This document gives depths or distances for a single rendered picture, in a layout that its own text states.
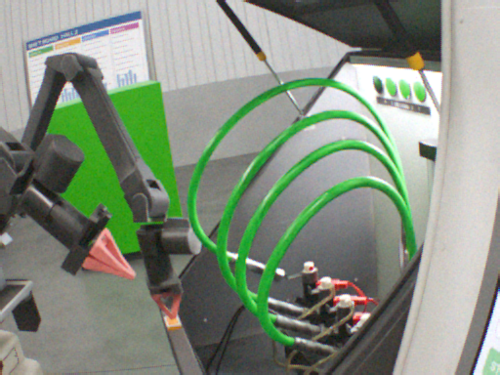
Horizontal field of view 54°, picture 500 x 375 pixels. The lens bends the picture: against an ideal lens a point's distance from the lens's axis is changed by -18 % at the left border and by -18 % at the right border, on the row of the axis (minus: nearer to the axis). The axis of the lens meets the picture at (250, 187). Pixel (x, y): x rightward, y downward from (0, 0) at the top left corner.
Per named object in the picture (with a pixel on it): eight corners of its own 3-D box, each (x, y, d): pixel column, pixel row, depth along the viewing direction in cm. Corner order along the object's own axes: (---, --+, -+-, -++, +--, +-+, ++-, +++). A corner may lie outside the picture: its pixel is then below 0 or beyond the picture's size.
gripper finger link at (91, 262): (147, 262, 74) (92, 220, 72) (122, 298, 75) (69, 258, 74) (154, 244, 80) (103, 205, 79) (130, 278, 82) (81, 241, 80)
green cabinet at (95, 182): (171, 221, 520) (147, 79, 487) (189, 250, 440) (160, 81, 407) (77, 241, 497) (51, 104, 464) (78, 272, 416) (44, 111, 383)
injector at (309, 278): (298, 364, 104) (286, 272, 98) (321, 357, 105) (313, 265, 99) (303, 371, 101) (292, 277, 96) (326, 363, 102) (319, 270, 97)
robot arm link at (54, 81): (70, 48, 129) (48, 41, 120) (104, 61, 124) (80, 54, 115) (15, 205, 135) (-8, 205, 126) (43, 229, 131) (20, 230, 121)
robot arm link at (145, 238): (143, 220, 115) (129, 229, 110) (171, 219, 112) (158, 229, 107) (150, 251, 117) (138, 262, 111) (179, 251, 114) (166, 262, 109)
